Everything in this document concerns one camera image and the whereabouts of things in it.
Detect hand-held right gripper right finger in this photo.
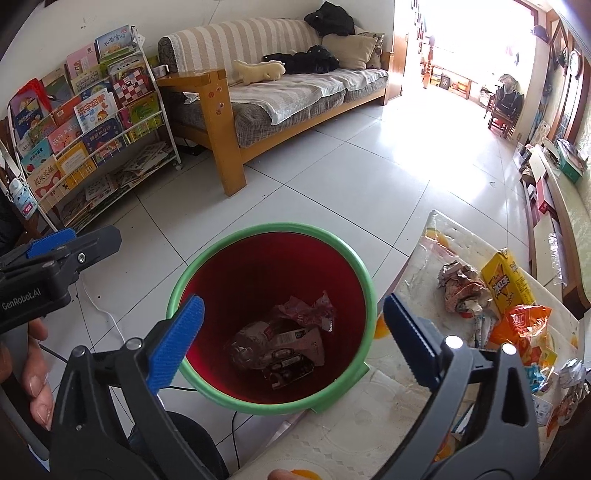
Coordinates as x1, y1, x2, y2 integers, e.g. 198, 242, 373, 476
382, 294, 542, 480

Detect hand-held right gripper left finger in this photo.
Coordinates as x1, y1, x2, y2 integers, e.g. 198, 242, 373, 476
48, 294, 206, 480

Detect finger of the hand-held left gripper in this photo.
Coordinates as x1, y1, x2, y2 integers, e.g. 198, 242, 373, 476
28, 224, 123, 283
0, 228, 77, 271

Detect silver blue plastic wrapper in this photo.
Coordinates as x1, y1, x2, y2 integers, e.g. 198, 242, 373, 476
471, 314, 499, 349

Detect red bin with green rim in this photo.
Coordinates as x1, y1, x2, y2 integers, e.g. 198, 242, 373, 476
166, 223, 372, 416

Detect person's left hand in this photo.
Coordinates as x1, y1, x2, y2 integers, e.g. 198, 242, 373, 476
0, 318, 55, 431

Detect light blue kids bottle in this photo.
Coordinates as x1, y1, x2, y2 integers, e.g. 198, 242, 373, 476
0, 138, 38, 220

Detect fruit print tablecloth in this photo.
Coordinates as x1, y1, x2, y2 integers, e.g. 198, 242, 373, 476
265, 210, 585, 480

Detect crumpled printed paper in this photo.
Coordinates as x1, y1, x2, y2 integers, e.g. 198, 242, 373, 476
438, 261, 502, 319

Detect dark printed plastic wrapper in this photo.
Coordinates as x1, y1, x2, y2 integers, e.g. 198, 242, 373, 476
225, 320, 326, 391

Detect crumpled pink wrapper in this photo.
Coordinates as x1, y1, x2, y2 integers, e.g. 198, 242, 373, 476
272, 291, 338, 333

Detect orange snack bag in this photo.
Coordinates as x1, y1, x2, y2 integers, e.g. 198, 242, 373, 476
489, 304, 552, 365

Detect yellow tea carton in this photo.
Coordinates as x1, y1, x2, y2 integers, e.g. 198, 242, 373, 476
480, 248, 536, 315

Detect rows of children's picture books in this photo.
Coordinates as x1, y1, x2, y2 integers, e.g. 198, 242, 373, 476
9, 25, 169, 222

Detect blue candy wrapper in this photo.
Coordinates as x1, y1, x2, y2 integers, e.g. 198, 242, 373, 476
524, 362, 550, 393

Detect small yellow box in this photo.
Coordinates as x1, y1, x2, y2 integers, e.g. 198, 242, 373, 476
531, 344, 559, 370

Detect crumpled silver foil paper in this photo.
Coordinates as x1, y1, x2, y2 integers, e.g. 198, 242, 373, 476
556, 357, 589, 393

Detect silver foil roll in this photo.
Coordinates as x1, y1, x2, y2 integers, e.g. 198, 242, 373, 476
547, 231, 568, 287

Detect crumpled orange white paper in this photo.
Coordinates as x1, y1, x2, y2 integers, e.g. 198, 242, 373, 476
547, 388, 587, 435

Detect cream plush toy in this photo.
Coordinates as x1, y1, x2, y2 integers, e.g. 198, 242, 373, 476
232, 59, 287, 86

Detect green flat box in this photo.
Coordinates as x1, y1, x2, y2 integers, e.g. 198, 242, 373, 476
556, 138, 589, 183

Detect striped sofa back cover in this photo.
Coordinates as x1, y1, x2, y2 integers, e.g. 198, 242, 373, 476
166, 17, 324, 77

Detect white seat cover cloth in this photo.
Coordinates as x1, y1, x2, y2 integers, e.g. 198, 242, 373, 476
226, 69, 389, 125

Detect wooden chair with clothes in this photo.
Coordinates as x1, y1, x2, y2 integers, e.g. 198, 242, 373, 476
487, 74, 525, 137

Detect black garment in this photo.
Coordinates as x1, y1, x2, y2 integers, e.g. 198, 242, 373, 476
304, 1, 356, 38
263, 45, 340, 75

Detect patterned brown pillow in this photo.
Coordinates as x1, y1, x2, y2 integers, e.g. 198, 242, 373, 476
355, 25, 386, 70

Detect beige pillow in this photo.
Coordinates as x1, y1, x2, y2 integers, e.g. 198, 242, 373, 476
322, 33, 379, 70

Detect white cable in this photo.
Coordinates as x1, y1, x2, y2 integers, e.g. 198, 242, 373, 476
76, 277, 127, 344

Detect black cable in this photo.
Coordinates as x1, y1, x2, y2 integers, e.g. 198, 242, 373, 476
171, 385, 241, 476

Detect white wire book rack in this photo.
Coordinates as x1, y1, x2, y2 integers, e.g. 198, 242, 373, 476
7, 25, 182, 232

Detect wooden frame sofa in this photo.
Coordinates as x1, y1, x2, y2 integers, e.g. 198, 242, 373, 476
157, 17, 391, 197

